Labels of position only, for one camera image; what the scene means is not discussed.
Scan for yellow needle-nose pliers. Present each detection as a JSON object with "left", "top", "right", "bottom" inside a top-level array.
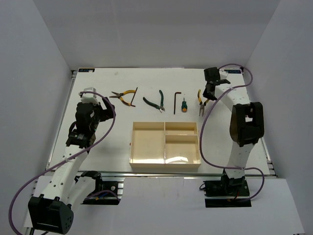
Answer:
[
  {"left": 197, "top": 89, "right": 205, "bottom": 117},
  {"left": 109, "top": 90, "right": 137, "bottom": 107}
]

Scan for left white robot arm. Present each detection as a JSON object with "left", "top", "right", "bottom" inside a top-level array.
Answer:
[{"left": 28, "top": 94, "right": 115, "bottom": 235}]

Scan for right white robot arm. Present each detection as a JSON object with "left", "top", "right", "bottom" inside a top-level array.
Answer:
[{"left": 203, "top": 67, "right": 265, "bottom": 196}]

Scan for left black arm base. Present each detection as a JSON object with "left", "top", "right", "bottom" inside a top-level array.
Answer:
[{"left": 82, "top": 173, "right": 124, "bottom": 206}]

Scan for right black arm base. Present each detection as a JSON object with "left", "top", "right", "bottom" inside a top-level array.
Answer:
[{"left": 199, "top": 180, "right": 251, "bottom": 208}]

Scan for right blue corner label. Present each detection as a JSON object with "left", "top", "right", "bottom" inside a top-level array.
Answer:
[{"left": 224, "top": 69, "right": 242, "bottom": 74}]

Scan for blue corner label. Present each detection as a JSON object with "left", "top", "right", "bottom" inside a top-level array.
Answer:
[
  {"left": 224, "top": 69, "right": 242, "bottom": 74},
  {"left": 78, "top": 68, "right": 95, "bottom": 72}
]

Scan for green orange stubby screwdriver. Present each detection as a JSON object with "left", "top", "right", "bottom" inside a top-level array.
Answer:
[{"left": 181, "top": 98, "right": 188, "bottom": 113}]

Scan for right brown hex key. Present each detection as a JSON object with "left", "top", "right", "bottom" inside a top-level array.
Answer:
[{"left": 173, "top": 92, "right": 181, "bottom": 115}]

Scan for green side cutters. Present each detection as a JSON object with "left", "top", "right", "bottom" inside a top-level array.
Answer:
[{"left": 142, "top": 90, "right": 166, "bottom": 114}]

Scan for left blue corner label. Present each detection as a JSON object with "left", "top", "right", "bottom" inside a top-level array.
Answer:
[{"left": 78, "top": 68, "right": 95, "bottom": 72}]

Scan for beige three-compartment tray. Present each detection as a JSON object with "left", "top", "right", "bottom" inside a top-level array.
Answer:
[{"left": 129, "top": 122, "right": 201, "bottom": 169}]

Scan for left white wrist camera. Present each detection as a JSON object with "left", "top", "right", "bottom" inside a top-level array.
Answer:
[{"left": 79, "top": 87, "right": 98, "bottom": 105}]

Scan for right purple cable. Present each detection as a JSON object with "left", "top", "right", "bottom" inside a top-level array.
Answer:
[{"left": 200, "top": 63, "right": 265, "bottom": 203}]

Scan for purple cable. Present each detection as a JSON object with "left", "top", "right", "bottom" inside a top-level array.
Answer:
[
  {"left": 8, "top": 91, "right": 115, "bottom": 235},
  {"left": 200, "top": 63, "right": 265, "bottom": 203}
]

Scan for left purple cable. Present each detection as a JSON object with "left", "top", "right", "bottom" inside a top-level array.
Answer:
[{"left": 8, "top": 91, "right": 115, "bottom": 235}]

